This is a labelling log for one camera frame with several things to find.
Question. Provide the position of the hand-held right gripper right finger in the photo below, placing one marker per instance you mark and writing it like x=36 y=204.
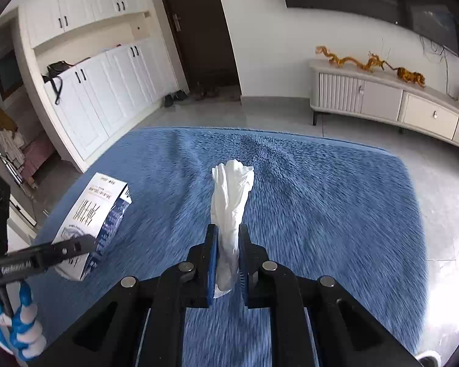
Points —
x=244 y=263

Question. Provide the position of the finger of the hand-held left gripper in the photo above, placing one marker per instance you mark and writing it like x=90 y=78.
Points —
x=70 y=250

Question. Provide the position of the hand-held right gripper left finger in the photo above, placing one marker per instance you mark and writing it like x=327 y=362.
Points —
x=211 y=263

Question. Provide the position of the dark blue white carton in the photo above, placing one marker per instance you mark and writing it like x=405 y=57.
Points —
x=95 y=214

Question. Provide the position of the white tissue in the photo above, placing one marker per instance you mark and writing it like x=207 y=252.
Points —
x=229 y=214

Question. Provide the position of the person's left hand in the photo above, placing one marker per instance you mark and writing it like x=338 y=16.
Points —
x=21 y=325

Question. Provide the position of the pile of white cloths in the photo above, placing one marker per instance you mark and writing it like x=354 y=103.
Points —
x=7 y=147

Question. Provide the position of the pink cloth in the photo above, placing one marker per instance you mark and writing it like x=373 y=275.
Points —
x=40 y=153

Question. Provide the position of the blue shaggy rug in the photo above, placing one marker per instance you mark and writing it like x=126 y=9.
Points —
x=329 y=218

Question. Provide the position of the dark framed screen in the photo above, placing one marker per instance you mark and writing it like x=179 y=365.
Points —
x=8 y=73

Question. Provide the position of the black bag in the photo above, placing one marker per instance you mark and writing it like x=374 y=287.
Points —
x=57 y=69

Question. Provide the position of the white lower cabinet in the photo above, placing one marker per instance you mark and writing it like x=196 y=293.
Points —
x=107 y=95

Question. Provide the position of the black shoe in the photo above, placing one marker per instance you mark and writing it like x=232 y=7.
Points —
x=180 y=94
x=168 y=101

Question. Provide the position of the brown shoe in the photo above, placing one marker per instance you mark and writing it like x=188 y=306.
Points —
x=199 y=91
x=213 y=91

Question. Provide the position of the white round container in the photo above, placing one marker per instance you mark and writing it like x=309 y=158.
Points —
x=430 y=360

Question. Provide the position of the white television stand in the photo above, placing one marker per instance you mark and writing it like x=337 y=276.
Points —
x=382 y=95

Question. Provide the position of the large gold dragon figurine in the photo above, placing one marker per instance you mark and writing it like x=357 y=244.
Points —
x=342 y=60

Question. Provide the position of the dark brown door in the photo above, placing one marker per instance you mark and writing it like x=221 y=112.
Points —
x=201 y=26

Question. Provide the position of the small gold dragon figurine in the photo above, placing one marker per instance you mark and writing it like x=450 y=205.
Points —
x=375 y=63

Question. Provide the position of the gold tiger figurine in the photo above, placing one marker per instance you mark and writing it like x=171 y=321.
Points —
x=411 y=77

